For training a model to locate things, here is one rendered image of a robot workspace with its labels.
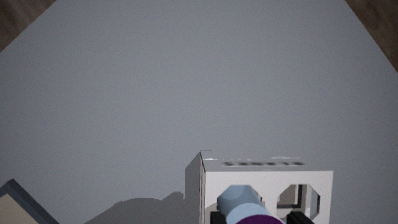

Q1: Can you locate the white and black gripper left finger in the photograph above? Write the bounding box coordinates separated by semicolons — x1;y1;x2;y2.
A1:
210;211;227;224

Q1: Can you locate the white tube rack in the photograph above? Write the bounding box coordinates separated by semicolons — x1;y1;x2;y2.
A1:
199;151;333;224

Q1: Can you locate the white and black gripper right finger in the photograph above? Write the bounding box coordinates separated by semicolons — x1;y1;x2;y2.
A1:
286;211;314;224

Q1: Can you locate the grey bench mat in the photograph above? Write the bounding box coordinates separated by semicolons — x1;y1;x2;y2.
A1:
0;0;398;224

